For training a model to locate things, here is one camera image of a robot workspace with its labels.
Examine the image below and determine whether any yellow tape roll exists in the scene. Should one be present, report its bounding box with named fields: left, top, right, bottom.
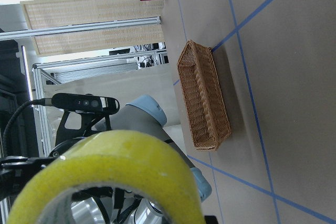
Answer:
left=7, top=130, right=205, bottom=223

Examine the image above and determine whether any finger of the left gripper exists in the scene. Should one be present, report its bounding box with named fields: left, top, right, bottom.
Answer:
left=1, top=156, right=56, bottom=200

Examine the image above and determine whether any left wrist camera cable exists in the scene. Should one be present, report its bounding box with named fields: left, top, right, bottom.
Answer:
left=0, top=98, right=53, bottom=162

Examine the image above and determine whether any brown wicker basket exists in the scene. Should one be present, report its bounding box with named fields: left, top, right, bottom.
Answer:
left=177, top=40, right=232, bottom=151

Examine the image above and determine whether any aluminium frame post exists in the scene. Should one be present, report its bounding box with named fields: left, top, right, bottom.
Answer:
left=1, top=17, right=161, bottom=41

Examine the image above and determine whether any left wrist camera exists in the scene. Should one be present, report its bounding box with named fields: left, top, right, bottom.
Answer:
left=51, top=93, right=120, bottom=115

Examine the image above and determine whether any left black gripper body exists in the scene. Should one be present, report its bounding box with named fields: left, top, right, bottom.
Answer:
left=49, top=109, right=123, bottom=207

